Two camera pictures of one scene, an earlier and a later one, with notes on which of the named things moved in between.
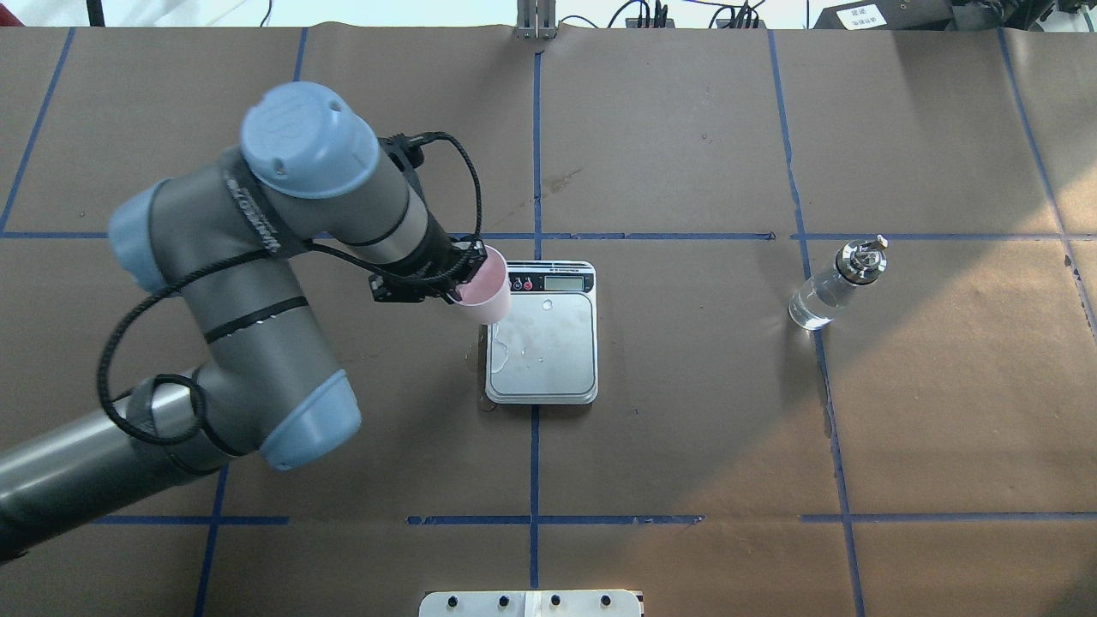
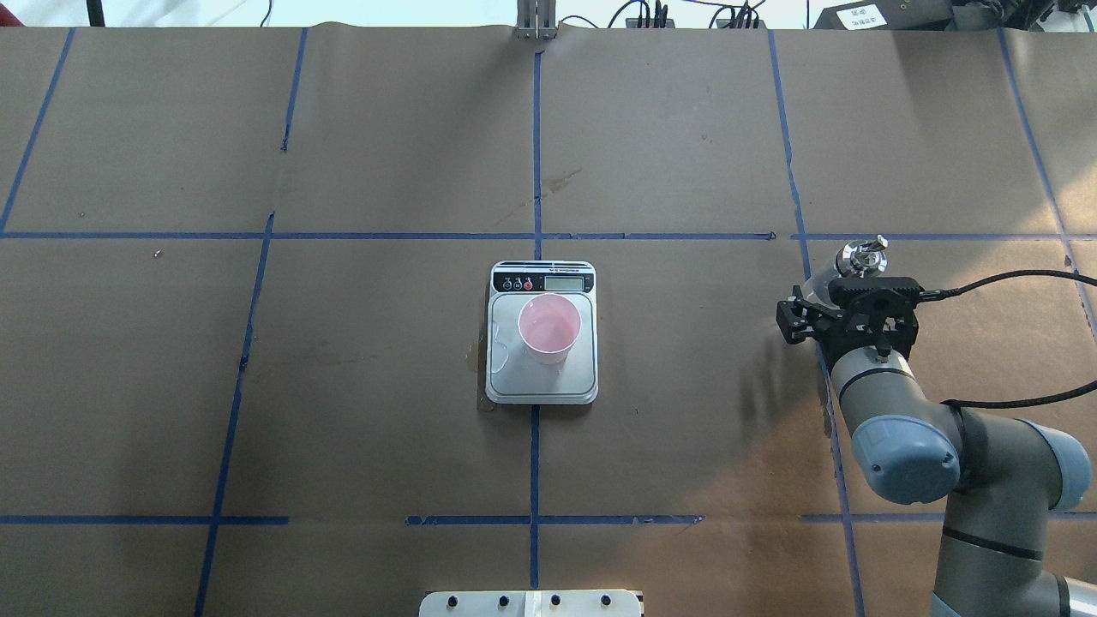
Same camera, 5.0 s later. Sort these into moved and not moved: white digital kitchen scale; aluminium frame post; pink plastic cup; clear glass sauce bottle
Moved: pink plastic cup
Not moved: white digital kitchen scale; aluminium frame post; clear glass sauce bottle
